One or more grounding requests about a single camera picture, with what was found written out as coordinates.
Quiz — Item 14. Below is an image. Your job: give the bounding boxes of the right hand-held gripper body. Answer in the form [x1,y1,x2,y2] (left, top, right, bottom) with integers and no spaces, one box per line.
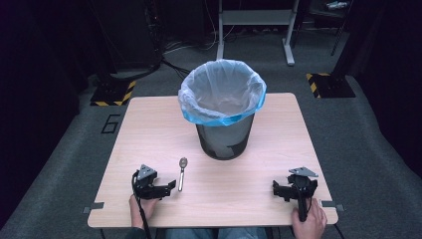
[286,166,319,223]

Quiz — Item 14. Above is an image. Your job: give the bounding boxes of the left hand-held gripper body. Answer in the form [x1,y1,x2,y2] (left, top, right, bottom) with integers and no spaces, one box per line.
[131,163,164,201]

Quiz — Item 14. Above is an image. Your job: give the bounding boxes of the metal spoon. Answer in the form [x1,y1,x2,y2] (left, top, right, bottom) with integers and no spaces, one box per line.
[177,156,189,193]

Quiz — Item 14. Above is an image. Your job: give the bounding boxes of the black mesh trash bin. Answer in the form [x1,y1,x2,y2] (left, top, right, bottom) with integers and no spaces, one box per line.
[195,113,256,161]

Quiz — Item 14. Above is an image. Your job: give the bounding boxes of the person's left hand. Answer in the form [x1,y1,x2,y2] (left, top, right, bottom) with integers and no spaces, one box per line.
[128,193,159,230]

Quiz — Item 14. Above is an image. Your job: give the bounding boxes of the person's right hand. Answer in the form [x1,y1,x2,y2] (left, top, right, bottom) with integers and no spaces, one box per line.
[291,197,328,239]

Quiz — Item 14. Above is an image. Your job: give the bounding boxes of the grey tape strip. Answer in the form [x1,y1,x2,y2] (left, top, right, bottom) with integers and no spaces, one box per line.
[82,201,106,215]
[319,199,345,213]

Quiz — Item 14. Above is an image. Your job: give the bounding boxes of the person's legs in jeans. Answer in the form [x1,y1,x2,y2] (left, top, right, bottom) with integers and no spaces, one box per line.
[164,227,269,239]

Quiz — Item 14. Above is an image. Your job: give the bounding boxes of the blue plastic bin liner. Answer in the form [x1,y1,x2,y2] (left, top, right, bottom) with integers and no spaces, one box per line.
[177,58,268,127]

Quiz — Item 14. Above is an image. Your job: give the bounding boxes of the black equipment cabinet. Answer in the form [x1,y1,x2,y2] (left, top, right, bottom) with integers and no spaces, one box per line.
[89,0,164,71]

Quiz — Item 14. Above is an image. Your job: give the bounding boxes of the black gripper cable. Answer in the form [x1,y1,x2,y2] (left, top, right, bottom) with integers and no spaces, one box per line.
[131,169,154,239]
[332,223,346,239]

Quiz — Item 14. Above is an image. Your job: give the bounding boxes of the black yellow striped base plate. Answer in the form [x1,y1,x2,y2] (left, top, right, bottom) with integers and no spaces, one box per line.
[90,79,138,108]
[305,72,357,100]

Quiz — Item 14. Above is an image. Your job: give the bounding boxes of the bundle of floor cables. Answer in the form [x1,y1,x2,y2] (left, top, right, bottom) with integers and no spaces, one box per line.
[161,19,240,81]

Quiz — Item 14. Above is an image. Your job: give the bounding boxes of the white metal table frame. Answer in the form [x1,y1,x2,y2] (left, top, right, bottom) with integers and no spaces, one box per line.
[215,0,301,67]

